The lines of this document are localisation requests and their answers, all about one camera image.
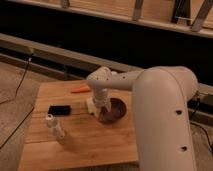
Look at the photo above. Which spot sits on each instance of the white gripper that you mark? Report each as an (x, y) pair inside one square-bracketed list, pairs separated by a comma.
[(100, 98)]

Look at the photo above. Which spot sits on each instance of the dark ceramic bowl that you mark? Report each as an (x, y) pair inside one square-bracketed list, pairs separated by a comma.
[(118, 110)]

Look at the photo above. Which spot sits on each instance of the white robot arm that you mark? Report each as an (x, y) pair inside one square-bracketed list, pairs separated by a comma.
[(159, 106)]

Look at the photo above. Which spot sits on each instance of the white sponge block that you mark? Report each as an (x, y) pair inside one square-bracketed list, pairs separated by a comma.
[(92, 109)]

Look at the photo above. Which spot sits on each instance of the black rectangular phone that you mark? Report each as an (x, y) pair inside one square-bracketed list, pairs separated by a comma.
[(59, 110)]

